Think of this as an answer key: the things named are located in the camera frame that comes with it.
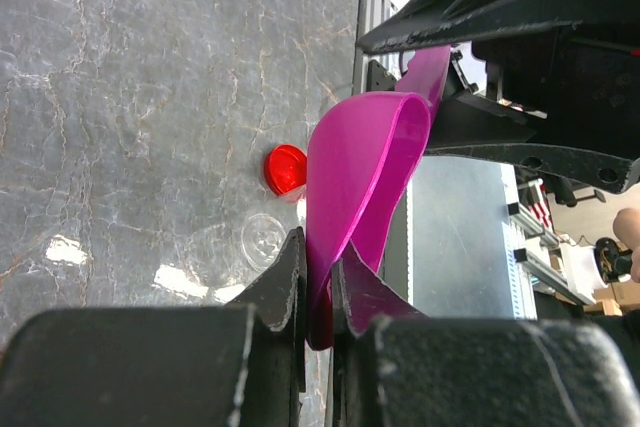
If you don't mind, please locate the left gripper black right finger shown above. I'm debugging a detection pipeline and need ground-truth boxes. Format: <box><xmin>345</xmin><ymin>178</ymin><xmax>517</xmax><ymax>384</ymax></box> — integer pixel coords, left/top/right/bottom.
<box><xmin>332</xmin><ymin>246</ymin><xmax>639</xmax><ymax>426</ymax></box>

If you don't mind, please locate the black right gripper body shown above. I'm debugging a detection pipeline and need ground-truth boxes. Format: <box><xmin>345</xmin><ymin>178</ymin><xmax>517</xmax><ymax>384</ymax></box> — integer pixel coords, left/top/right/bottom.
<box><xmin>472</xmin><ymin>21</ymin><xmax>639</xmax><ymax>147</ymax></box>

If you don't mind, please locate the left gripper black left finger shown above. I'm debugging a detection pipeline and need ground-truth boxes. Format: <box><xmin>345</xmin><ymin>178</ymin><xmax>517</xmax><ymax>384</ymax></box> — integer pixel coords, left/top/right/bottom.
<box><xmin>1</xmin><ymin>229</ymin><xmax>306</xmax><ymax>426</ymax></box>

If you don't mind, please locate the magenta plastic scoop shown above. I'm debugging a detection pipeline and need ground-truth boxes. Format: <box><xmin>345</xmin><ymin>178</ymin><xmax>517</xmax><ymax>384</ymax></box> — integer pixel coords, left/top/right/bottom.
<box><xmin>305</xmin><ymin>45</ymin><xmax>451</xmax><ymax>350</ymax></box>

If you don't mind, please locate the clear glass jar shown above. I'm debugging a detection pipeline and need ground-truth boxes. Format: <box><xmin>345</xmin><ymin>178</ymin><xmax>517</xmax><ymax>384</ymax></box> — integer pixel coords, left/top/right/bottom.
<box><xmin>241</xmin><ymin>213</ymin><xmax>286</xmax><ymax>271</ymax></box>

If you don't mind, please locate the red jar lid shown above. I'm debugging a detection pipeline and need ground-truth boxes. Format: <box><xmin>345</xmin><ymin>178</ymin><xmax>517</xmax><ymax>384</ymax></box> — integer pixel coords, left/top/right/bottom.
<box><xmin>263</xmin><ymin>144</ymin><xmax>307</xmax><ymax>203</ymax></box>

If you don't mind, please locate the blue slotted cable duct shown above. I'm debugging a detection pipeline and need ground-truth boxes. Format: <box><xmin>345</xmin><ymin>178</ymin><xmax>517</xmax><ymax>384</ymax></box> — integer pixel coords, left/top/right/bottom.
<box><xmin>500</xmin><ymin>164</ymin><xmax>537</xmax><ymax>320</ymax></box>

